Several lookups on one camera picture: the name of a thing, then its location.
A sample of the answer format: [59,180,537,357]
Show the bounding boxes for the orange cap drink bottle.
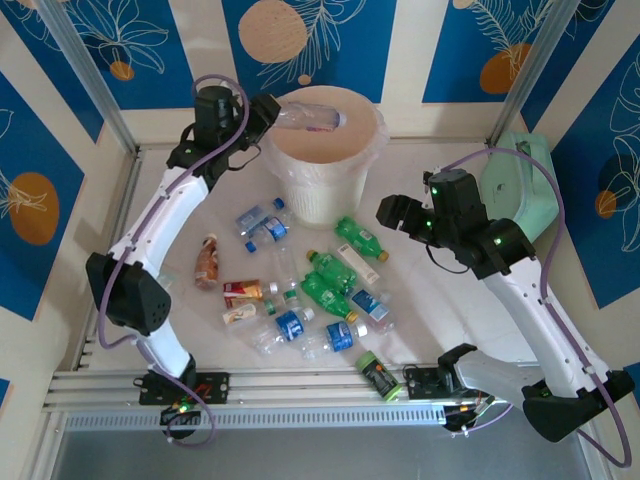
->
[194,233,222,292]

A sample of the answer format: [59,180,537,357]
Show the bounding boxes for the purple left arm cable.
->
[97,73,251,449]

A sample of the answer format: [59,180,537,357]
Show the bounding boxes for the clear bottle pink label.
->
[273,99,349,134]

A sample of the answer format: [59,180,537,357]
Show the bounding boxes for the aluminium frame post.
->
[485,0,577,147]
[35,0,140,155]

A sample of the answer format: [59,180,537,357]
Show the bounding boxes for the white plastic bin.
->
[262,85,389,230]

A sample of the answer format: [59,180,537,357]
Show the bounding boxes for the mint green zip case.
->
[479,130,561,246]

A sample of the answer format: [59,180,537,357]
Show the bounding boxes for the grey metal panel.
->
[49,428,601,480]

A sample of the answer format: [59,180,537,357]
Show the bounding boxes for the aluminium side rail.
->
[74,148,146,372]

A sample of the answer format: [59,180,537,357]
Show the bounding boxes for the grey slotted cable duct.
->
[63,405,447,432]

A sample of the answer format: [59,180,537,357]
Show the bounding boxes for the blue label white cap bottle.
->
[301,319,370,361]
[252,305,316,356]

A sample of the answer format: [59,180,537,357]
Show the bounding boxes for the green black cylindrical canister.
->
[354,350,403,401]

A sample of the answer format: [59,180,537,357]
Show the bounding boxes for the light blue white label bottle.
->
[349,287,396,335]

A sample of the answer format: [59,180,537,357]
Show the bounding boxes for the crane picture label bottle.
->
[221,299,278,326]

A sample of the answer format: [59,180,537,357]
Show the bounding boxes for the white rectangular package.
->
[337,243,380,285]

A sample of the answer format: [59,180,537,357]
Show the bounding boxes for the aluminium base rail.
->
[42,368,531,416]

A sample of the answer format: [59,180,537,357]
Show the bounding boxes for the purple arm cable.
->
[97,73,251,449]
[434,148,632,469]

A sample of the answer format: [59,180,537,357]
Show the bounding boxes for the red label tea bottle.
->
[222,279,280,309]

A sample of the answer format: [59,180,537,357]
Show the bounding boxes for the clear bottle green neck label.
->
[272,247,301,306]

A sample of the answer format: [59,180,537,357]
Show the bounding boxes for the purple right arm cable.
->
[434,148,632,469]

